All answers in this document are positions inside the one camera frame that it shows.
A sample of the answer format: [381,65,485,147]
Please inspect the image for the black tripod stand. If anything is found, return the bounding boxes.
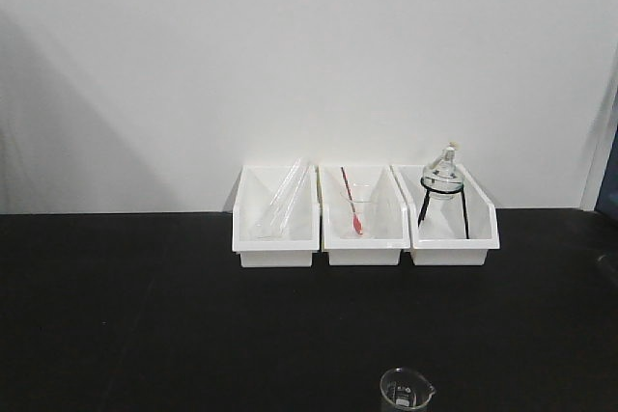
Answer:
[417,178,470,239]

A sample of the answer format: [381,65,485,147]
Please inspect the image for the glass alcohol lamp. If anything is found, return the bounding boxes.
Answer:
[421,142,464,200]

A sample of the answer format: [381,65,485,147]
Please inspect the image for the clear beaker in bin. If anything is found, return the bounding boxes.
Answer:
[340,183,377,239]

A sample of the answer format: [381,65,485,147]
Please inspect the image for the white storage bin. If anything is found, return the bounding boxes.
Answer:
[232,165,321,267]
[318,164,410,265]
[391,164,500,265]

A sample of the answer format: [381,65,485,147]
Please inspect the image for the clear glass tubes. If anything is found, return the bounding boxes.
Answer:
[251,157,309,239]

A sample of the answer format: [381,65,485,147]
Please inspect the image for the middle white storage bin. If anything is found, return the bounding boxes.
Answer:
[318,164,410,265]

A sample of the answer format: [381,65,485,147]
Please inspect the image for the left white storage bin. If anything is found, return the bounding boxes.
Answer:
[232,165,321,267]

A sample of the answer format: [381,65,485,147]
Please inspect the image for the red tipped dropper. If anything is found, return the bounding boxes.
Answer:
[340,166,363,235]

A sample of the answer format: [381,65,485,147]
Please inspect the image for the graduated glass beaker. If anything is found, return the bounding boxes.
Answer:
[379,367,436,412]

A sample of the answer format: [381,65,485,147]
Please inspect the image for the right white storage bin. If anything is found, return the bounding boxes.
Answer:
[391,164,500,265]

